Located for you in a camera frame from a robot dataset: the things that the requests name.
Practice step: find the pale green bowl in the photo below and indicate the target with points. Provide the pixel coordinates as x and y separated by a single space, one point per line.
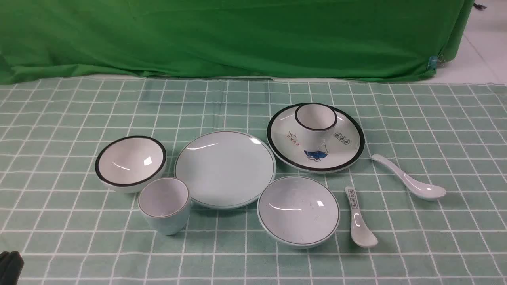
298 212

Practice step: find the pale green plate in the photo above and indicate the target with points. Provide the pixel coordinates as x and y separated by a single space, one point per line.
225 169

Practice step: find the black rimmed white cup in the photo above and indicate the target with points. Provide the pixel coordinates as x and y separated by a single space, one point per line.
315 124

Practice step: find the green backdrop cloth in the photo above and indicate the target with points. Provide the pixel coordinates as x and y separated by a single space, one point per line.
366 40

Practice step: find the blue binder clip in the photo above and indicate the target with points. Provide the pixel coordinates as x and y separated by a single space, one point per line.
432 63

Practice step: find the dark object on floor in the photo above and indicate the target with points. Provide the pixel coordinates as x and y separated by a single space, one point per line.
479 7

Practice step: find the pale green cup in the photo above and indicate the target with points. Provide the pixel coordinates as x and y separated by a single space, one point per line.
166 205

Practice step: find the black rimmed cartoon plate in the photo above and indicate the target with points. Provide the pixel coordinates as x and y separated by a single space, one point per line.
341 150

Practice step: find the plain white spoon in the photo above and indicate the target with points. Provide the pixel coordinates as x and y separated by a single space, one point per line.
422 190

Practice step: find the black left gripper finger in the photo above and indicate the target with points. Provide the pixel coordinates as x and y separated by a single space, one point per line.
11 265

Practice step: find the white spoon with print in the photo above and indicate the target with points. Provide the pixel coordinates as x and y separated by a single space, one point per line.
359 231

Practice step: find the black rimmed white bowl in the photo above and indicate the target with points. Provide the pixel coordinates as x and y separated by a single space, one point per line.
128 164

